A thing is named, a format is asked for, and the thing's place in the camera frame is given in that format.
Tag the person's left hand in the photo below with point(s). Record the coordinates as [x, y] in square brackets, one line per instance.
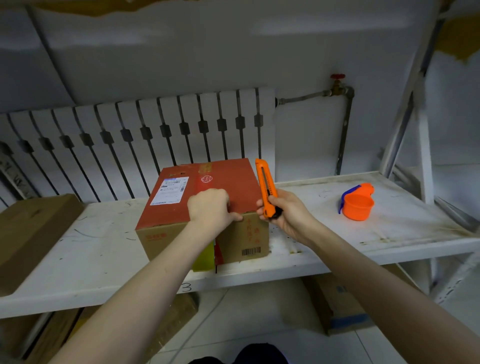
[208, 210]

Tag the person's right hand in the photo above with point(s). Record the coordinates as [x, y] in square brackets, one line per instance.
[294, 219]

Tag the person's left thumb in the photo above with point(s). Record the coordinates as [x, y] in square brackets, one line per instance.
[233, 217]

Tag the person's right thumb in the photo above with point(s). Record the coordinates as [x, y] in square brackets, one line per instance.
[260, 208]

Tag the orange utility knife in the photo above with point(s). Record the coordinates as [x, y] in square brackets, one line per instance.
[264, 180]

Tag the red-topped cardboard box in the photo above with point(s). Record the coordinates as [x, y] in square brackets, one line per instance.
[217, 180]

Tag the person's left forearm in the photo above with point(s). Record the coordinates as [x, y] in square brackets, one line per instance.
[150, 292]

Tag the person's right forearm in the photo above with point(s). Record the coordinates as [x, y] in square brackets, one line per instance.
[382, 296]

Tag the grey metal water pipe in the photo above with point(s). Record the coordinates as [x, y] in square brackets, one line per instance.
[343, 142]

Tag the white panel radiator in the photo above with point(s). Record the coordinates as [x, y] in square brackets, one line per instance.
[210, 112]

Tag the cardboard box with blue tape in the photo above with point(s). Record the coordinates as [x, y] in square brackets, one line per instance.
[332, 300]

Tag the person's dark trouser legs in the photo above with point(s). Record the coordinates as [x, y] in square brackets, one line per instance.
[258, 354]

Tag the white metal shelf rack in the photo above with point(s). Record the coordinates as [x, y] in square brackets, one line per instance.
[425, 165]

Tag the plain brown cardboard box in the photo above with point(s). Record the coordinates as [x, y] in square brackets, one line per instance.
[33, 232]

